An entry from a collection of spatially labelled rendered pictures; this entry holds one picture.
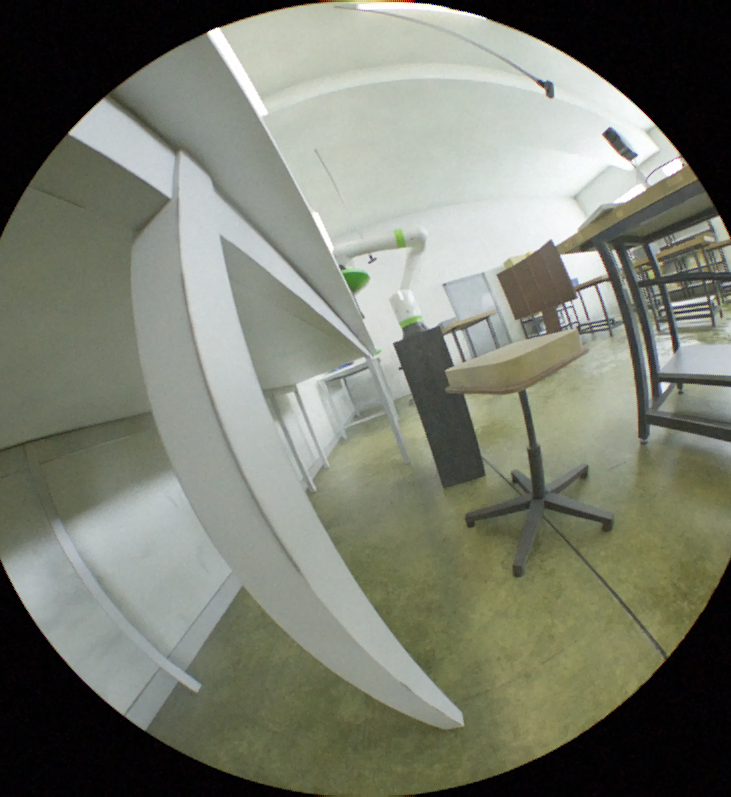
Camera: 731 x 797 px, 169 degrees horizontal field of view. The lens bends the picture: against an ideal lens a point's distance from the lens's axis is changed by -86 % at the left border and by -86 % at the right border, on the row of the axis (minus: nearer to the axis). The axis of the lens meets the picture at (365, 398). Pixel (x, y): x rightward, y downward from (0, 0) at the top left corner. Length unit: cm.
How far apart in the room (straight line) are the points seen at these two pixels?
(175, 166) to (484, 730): 85
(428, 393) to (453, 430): 22
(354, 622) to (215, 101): 31
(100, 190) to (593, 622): 91
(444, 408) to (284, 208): 109
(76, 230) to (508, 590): 100
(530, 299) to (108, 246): 106
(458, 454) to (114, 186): 132
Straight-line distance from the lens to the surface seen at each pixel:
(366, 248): 141
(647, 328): 140
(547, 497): 97
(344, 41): 382
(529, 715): 69
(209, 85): 19
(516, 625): 76
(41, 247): 27
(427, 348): 118
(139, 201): 16
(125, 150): 16
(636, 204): 114
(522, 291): 103
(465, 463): 131
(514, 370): 57
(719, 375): 135
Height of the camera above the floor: 69
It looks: 4 degrees down
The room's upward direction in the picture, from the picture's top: 21 degrees counter-clockwise
